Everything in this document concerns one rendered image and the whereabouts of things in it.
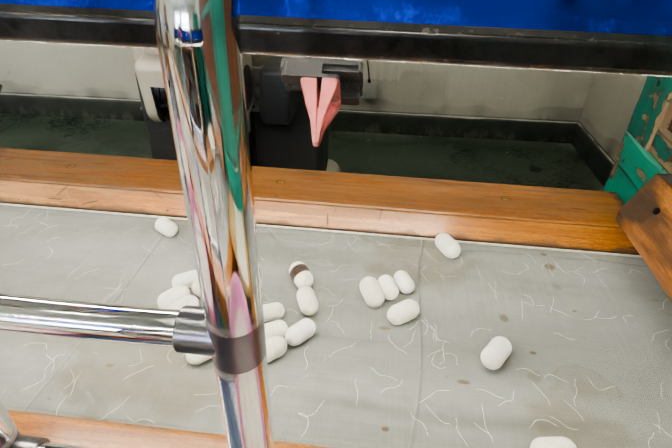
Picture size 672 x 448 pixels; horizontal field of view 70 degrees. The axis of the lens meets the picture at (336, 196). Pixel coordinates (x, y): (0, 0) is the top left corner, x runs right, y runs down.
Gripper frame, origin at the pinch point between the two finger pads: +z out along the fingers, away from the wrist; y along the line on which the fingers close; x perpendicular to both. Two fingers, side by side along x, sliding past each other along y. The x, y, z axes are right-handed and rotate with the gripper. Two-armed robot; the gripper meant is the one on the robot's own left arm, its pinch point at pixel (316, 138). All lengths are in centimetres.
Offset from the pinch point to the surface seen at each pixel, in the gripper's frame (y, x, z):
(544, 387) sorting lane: 24.3, -6.7, 25.8
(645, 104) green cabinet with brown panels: 42.3, 4.5, -10.0
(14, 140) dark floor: -176, 163, -58
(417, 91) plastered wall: 27, 170, -103
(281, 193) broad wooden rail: -5.0, 7.9, 5.1
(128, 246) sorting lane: -22.1, 2.7, 14.9
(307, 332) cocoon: 2.2, -6.2, 23.1
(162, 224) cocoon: -18.5, 3.1, 11.7
